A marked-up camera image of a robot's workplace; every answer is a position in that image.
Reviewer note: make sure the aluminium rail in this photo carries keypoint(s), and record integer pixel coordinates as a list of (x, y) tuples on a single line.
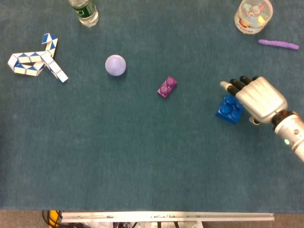
[(166, 216)]

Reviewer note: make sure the lilac ball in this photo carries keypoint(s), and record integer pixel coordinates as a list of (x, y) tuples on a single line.
[(115, 65)]

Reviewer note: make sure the clear water bottle green label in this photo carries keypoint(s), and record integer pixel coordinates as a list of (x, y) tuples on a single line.
[(86, 13)]

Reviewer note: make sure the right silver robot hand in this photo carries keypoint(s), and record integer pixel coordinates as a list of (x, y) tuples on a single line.
[(261, 99)]

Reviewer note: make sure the teal felt table cloth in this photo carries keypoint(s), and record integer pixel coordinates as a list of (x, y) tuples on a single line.
[(142, 147)]

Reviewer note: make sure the blue toy brick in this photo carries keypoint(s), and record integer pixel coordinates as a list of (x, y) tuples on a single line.
[(225, 111)]

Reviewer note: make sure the blue white snake puzzle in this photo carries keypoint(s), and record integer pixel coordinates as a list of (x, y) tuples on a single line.
[(48, 59)]

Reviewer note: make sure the purple clay strip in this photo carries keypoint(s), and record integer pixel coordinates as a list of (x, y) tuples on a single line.
[(278, 44)]

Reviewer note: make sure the purple toy brick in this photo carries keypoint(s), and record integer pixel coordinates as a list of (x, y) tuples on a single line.
[(166, 88)]

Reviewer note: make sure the clear plastic jar of clips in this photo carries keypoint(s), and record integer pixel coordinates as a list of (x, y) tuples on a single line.
[(253, 16)]

